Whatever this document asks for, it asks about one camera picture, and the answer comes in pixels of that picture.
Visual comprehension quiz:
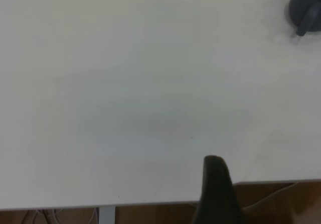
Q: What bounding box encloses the grey table leg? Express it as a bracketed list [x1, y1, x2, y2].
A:
[99, 205, 117, 224]

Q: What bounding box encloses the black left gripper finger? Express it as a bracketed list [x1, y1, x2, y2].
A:
[192, 155, 249, 224]

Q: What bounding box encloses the dark grey ceramic mug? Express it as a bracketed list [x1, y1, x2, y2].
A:
[287, 0, 321, 37]

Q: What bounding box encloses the white cable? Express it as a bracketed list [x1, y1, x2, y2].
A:
[86, 206, 100, 224]
[32, 208, 66, 224]
[240, 181, 304, 209]

